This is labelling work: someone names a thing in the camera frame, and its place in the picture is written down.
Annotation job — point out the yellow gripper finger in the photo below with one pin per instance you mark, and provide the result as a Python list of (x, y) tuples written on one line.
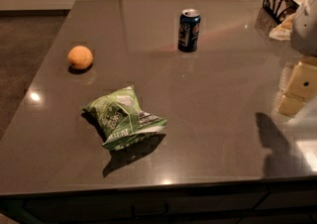
[(298, 85)]

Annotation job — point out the blue pepsi can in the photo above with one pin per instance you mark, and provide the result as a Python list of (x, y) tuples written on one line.
[(188, 33)]

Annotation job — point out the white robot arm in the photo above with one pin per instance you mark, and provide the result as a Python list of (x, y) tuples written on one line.
[(304, 30)]

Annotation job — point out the white napkin packets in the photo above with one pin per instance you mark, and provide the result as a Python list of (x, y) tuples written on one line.
[(282, 31)]

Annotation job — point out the green chip bag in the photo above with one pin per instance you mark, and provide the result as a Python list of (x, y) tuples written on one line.
[(121, 119)]

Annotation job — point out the orange fruit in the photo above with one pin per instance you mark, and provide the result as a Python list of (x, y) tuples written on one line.
[(80, 57)]

